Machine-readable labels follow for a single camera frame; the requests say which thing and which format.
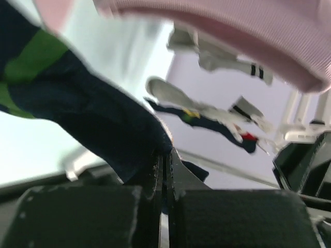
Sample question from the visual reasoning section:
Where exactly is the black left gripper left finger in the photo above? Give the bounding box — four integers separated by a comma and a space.
1, 156, 163, 247

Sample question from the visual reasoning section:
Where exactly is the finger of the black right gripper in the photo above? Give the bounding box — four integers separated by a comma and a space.
273, 132, 330, 199

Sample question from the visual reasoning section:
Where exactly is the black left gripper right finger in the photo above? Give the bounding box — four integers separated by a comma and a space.
165, 150, 318, 247

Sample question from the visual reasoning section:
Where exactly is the navy santa sock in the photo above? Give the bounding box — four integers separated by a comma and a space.
145, 98, 259, 154

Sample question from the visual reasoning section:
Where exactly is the grey striped sock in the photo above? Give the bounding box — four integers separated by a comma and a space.
145, 77, 207, 111
199, 51, 273, 86

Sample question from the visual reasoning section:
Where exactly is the navy green striped sock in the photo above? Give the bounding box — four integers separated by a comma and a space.
0, 0, 210, 185

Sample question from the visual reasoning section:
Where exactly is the white clip drying hanger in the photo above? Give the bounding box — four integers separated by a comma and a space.
271, 90, 330, 154

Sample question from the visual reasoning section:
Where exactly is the pink tank top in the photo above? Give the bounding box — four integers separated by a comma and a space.
33, 0, 331, 94

